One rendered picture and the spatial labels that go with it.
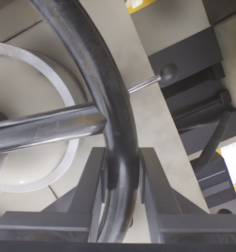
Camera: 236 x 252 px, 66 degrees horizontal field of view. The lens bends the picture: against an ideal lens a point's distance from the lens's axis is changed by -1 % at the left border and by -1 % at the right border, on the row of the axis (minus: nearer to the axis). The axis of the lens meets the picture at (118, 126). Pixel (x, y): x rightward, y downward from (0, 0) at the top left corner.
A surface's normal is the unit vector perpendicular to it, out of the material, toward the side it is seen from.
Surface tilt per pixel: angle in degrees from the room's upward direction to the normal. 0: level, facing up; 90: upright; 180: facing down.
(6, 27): 90
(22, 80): 116
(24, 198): 90
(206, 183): 90
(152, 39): 90
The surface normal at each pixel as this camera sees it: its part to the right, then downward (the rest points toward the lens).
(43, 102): 0.41, 0.00
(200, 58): -0.02, 0.27
